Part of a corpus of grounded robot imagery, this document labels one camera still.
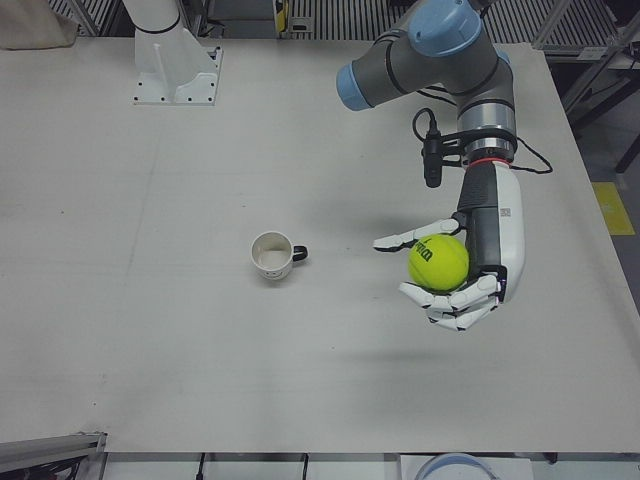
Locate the beige curtain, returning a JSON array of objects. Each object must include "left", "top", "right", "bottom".
[{"left": 0, "top": 0, "right": 77, "bottom": 51}]

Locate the aluminium frame rack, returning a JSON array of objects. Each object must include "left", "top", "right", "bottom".
[{"left": 530, "top": 0, "right": 640, "bottom": 64}]

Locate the aluminium frame upright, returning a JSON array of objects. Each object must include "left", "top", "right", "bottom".
[{"left": 74, "top": 0, "right": 132, "bottom": 37}]

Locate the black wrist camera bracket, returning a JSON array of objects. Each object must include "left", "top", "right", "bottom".
[{"left": 439, "top": 127, "right": 518, "bottom": 167}]

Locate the yellow tennis ball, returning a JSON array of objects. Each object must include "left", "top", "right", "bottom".
[{"left": 407, "top": 233, "right": 471, "bottom": 294}]

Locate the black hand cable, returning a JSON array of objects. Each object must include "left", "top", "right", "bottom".
[{"left": 510, "top": 134, "right": 555, "bottom": 176}]

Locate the black camera cable loop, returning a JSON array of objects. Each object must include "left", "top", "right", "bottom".
[{"left": 411, "top": 106, "right": 442, "bottom": 140}]

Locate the aluminium profile beam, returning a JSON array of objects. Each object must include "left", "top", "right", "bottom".
[{"left": 0, "top": 429, "right": 109, "bottom": 480}]

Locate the white grey robot hand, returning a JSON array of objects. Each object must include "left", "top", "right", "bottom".
[{"left": 372, "top": 160, "right": 528, "bottom": 334}]

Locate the white cup with black handle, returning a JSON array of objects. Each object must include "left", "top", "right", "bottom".
[{"left": 249, "top": 230, "right": 310, "bottom": 283}]

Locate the white metal pedestal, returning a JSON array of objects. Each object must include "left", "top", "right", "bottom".
[{"left": 122, "top": 0, "right": 224, "bottom": 107}]

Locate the blue rimmed round container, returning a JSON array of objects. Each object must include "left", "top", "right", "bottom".
[{"left": 412, "top": 451, "right": 502, "bottom": 480}]

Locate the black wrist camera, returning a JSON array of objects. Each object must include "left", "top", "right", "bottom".
[{"left": 421, "top": 130, "right": 445, "bottom": 189}]

